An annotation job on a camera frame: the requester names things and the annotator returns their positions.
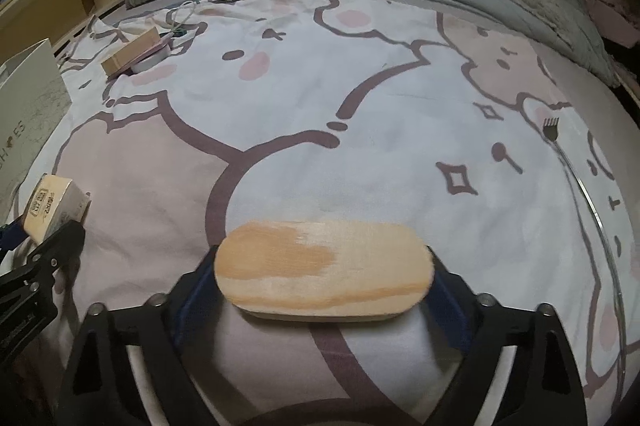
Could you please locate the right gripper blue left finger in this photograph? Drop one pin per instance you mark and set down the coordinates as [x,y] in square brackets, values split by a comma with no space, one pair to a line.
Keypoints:
[194,298]

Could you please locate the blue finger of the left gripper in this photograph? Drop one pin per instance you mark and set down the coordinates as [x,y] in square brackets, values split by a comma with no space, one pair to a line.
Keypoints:
[13,234]
[62,246]

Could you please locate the pink clothes pile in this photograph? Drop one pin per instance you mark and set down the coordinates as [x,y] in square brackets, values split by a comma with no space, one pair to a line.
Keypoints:
[615,21]

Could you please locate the green clothespin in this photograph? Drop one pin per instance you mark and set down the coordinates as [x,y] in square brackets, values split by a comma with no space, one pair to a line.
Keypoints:
[177,34]

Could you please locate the oval wooden block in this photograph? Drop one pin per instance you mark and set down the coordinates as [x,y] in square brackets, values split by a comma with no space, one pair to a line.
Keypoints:
[327,271]
[131,51]

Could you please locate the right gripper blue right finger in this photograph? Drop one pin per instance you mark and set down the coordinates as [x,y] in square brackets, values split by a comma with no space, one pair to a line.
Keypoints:
[451,303]

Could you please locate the cartoon bear blanket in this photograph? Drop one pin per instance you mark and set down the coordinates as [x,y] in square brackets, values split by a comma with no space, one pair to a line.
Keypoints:
[370,110]

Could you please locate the metal back scratcher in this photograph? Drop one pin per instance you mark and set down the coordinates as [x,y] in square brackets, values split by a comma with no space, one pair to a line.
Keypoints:
[550,129]

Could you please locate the white cable tie loop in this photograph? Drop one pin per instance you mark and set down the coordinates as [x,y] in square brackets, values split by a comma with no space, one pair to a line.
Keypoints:
[180,15]

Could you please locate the yellow tissue pack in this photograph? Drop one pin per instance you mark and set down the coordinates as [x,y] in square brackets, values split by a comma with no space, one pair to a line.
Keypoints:
[54,201]

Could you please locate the white shoe box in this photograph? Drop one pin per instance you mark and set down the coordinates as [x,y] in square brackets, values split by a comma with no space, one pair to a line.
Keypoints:
[34,99]

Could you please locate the purple paper envelope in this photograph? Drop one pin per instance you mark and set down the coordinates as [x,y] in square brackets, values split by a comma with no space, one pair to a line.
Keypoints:
[151,51]

